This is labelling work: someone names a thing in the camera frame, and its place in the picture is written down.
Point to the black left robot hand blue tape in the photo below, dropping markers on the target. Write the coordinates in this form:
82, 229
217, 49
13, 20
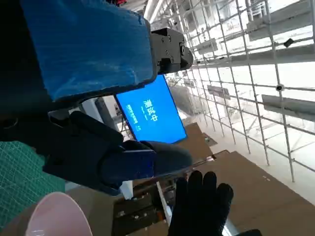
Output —
86, 44

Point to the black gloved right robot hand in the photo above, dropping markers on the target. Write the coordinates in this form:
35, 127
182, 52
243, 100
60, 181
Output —
199, 209

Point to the pink bowl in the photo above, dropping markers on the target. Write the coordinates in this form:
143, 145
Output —
59, 216

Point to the blue monitor screen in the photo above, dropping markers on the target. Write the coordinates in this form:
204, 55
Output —
157, 127

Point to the green cutting mat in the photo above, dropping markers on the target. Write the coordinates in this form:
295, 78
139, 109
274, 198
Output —
19, 177

